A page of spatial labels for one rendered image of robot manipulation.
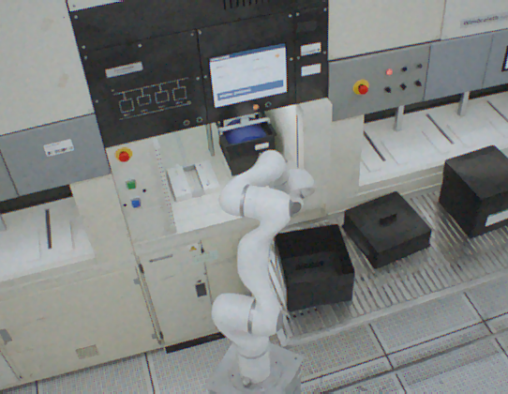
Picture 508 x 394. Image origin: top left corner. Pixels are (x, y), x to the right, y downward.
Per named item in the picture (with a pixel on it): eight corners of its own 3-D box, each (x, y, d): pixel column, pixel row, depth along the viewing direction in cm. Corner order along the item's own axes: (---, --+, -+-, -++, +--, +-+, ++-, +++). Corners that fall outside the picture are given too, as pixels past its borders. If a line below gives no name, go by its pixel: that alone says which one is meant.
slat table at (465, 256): (285, 431, 281) (281, 346, 229) (248, 334, 324) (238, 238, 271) (515, 350, 305) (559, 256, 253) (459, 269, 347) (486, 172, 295)
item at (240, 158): (229, 184, 278) (222, 128, 256) (217, 157, 292) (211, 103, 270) (279, 171, 282) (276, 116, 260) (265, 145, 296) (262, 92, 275)
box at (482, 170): (470, 240, 263) (481, 199, 245) (435, 200, 282) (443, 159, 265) (519, 221, 269) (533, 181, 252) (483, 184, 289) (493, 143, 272)
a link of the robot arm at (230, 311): (263, 362, 204) (260, 322, 187) (212, 350, 208) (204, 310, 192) (273, 333, 212) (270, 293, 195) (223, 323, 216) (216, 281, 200)
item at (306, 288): (274, 260, 261) (273, 233, 249) (336, 250, 263) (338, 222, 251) (286, 311, 241) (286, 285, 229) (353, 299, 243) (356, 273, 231)
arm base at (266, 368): (265, 401, 212) (263, 375, 200) (220, 381, 219) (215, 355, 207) (289, 360, 224) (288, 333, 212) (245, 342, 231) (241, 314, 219)
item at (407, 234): (375, 269, 254) (378, 250, 245) (340, 225, 274) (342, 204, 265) (431, 246, 262) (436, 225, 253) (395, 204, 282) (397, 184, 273)
